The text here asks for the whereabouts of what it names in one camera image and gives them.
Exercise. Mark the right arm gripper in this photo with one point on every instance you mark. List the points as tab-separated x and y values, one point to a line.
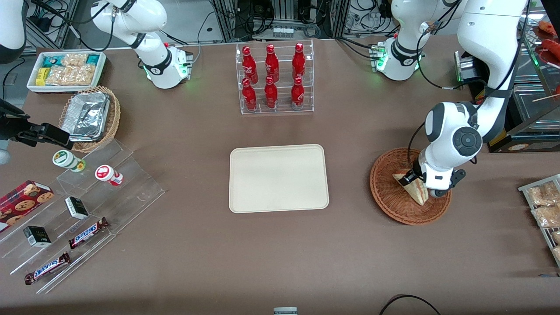
16	127

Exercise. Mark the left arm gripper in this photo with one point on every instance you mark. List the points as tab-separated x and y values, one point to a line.
411	176

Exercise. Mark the triangular sandwich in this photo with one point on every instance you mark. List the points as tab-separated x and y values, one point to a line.
418	194

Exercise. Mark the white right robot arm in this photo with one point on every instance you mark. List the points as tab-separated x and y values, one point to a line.
153	57

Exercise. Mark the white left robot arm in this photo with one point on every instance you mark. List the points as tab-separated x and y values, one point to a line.
490	43

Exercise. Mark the round brown wicker basket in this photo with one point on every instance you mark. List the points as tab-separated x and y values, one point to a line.
389	197

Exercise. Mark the oval tan wicker basket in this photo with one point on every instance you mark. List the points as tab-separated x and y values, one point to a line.
113	118

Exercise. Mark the beige plastic tray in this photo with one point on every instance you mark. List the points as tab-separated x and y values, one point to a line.
278	179

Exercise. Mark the tray of packaged snacks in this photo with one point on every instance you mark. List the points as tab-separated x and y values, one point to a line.
547	238

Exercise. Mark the yellow snack packet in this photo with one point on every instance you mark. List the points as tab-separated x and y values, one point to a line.
41	77

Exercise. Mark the green lid yogurt bottle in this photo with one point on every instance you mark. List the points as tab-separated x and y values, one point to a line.
64	159

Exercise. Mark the white rectangular snack bin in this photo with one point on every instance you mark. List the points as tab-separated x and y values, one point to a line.
65	89

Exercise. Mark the stack of foil containers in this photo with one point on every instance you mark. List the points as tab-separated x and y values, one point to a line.
85	116

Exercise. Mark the clear bag of crackers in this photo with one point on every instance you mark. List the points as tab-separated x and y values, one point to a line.
74	59
59	75
83	74

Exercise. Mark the teal snack packet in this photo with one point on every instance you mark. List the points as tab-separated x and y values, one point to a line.
50	61
92	59

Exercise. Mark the red cookie box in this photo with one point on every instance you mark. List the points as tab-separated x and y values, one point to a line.
22	203

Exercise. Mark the red lid yogurt bottle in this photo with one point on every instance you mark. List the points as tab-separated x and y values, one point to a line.
105	173

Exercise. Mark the small black carton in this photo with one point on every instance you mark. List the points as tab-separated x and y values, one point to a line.
76	208
37	236

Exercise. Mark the clear acrylic stepped shelf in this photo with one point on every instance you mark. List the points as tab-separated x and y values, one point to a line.
131	188

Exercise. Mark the brown snickers bar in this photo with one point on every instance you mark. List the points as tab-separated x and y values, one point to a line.
87	233
47	268

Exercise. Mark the black hot food display case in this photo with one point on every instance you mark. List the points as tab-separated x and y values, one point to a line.
538	144

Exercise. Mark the bagged fried snack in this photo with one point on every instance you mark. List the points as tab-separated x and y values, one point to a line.
547	216
556	237
544	194
557	253

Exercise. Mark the red cola bottle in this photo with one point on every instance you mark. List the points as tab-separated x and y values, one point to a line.
299	63
271	95
271	65
249	65
297	95
249	97

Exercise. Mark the steel food pan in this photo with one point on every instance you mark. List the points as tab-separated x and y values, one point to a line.
533	105
531	70

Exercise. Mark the clear acrylic bottle rack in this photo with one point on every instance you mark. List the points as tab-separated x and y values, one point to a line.
284	70

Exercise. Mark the small grey device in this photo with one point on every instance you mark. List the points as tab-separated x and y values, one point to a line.
285	311

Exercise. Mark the white power strip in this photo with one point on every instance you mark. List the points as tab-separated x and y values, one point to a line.
283	32

